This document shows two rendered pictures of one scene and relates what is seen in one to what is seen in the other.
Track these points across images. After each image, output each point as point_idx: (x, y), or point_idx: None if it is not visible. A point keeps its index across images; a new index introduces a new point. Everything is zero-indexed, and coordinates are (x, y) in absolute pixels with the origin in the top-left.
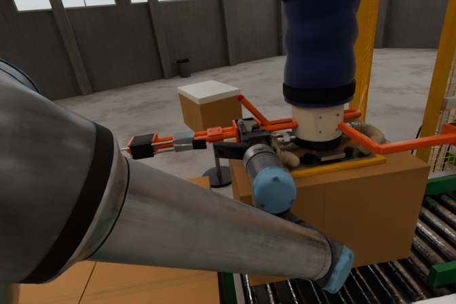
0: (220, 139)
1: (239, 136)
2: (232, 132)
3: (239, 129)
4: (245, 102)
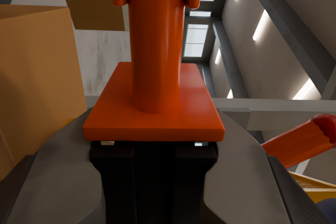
0: None
1: (149, 143)
2: (176, 87)
3: (243, 186)
4: (311, 155)
